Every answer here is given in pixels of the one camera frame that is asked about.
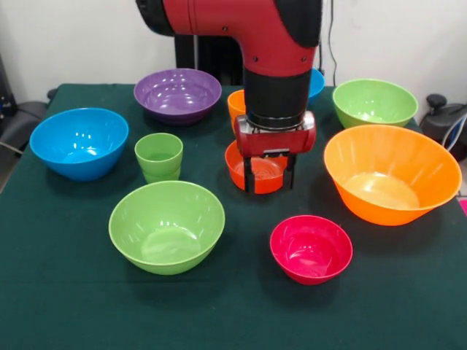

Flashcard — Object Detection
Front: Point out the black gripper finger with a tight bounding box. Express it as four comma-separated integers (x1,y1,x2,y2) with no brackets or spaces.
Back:
283,152,296,190
243,155,257,194

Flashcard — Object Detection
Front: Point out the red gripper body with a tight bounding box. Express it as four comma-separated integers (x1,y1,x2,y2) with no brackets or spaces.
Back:
233,111,317,158

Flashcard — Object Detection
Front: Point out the red-orange plastic bowl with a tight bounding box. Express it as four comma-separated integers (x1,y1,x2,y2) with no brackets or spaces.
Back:
224,139,297,195

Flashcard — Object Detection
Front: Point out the large orange plastic bowl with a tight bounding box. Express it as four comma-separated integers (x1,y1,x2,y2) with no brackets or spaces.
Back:
323,124,463,227

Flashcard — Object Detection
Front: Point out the orange plastic cup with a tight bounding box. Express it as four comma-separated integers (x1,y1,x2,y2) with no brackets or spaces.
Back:
227,89,247,136

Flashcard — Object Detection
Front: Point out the blue plastic bowl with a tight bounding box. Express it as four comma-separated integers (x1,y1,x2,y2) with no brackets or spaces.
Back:
29,107,129,182
308,68,325,105

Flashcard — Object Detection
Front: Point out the pink plastic bowl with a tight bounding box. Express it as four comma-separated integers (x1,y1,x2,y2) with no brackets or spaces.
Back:
269,214,354,286

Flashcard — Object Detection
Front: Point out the green plastic cup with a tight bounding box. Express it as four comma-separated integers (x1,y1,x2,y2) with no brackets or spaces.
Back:
134,133,184,184

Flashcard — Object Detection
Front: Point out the green plastic bowl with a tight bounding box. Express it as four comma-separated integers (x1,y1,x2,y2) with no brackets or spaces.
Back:
108,180,226,276
332,78,419,129

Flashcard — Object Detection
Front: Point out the purple plastic bowl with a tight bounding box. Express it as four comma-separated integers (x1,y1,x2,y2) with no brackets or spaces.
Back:
133,68,223,127

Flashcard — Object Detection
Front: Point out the dark green table cloth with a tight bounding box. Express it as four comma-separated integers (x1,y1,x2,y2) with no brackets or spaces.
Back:
0,83,467,350

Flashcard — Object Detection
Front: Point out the dark grey chair base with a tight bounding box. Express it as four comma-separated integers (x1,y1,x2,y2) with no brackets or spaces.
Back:
0,100,48,154
419,93,467,161

